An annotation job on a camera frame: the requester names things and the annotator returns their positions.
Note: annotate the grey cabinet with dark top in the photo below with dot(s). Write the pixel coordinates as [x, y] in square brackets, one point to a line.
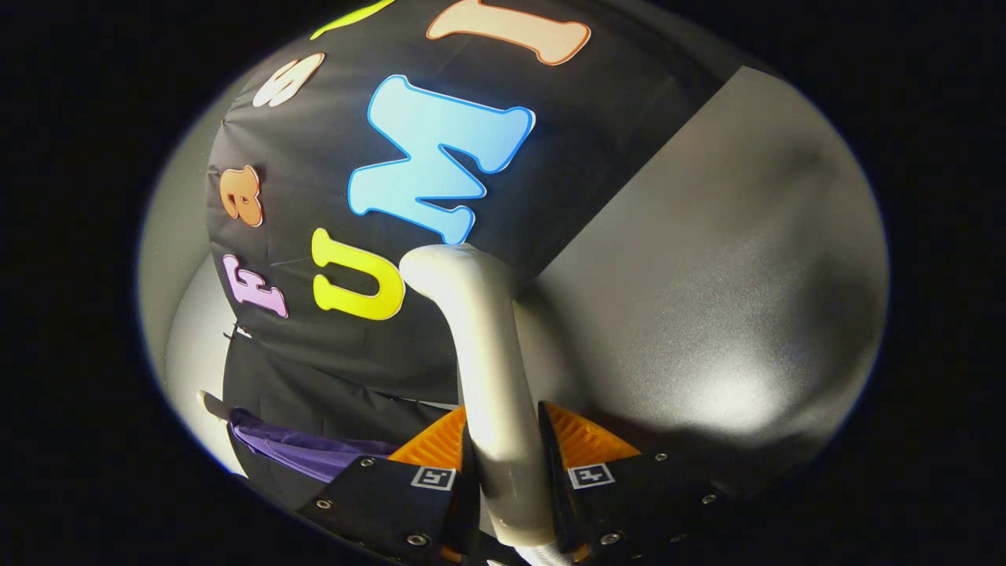
[707, 275]

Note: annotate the cream plastic clothes hanger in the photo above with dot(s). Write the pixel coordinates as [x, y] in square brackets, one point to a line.
[214, 405]

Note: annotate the white garment steamer head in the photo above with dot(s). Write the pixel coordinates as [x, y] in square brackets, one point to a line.
[491, 377]

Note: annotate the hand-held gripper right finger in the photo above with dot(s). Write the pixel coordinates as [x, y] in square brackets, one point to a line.
[629, 503]

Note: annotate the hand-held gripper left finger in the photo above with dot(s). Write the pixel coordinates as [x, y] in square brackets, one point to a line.
[393, 503]

